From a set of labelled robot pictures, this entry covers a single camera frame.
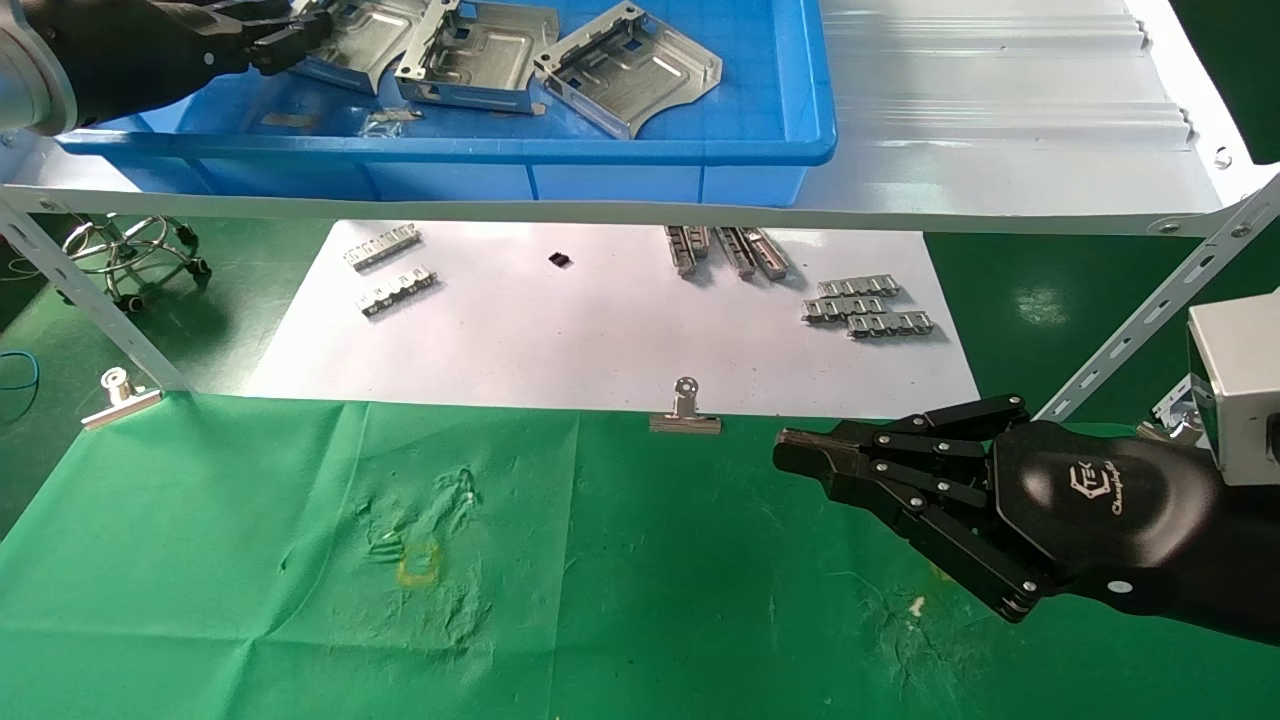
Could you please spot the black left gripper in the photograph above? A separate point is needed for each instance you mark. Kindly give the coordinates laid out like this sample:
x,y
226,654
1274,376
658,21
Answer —
x,y
140,50

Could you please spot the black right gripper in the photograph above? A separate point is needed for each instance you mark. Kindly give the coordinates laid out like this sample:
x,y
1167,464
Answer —
x,y
1090,510

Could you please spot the stamped metal bracket part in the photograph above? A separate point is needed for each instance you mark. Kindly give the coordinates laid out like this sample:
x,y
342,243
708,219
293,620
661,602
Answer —
x,y
630,75
370,45
480,60

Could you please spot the small metal clip strip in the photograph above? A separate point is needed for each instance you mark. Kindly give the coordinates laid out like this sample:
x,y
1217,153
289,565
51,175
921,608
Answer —
x,y
843,310
858,289
890,325
398,292
382,248

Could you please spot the silver binder clip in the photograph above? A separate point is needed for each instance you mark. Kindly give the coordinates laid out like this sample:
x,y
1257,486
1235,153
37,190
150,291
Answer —
x,y
125,402
686,420

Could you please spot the chrome stool base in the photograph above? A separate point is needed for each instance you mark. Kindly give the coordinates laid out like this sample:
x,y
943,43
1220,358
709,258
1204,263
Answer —
x,y
130,250

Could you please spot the shiny metal fitting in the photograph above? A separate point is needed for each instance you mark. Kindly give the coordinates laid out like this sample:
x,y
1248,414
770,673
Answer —
x,y
1175,420

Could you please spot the perforated metal shelf strut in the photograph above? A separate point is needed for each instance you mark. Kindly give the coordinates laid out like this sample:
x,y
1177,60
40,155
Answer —
x,y
1160,305
90,300

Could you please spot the white paper sheet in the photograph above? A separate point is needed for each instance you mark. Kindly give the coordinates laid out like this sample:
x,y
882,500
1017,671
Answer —
x,y
600,340

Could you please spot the blue plastic tray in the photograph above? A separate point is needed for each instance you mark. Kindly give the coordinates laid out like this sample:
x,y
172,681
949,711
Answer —
x,y
600,165

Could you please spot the white metal shelf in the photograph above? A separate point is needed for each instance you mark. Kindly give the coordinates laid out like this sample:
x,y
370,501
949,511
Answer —
x,y
1000,120

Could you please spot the green table cloth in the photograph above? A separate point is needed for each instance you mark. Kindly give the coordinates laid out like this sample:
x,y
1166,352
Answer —
x,y
500,560

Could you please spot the metal rail part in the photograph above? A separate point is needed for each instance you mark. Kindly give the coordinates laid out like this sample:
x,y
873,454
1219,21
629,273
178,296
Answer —
x,y
688,250
752,254

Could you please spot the right wrist grey camera box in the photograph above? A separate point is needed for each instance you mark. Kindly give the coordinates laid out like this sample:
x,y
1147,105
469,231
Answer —
x,y
1235,390

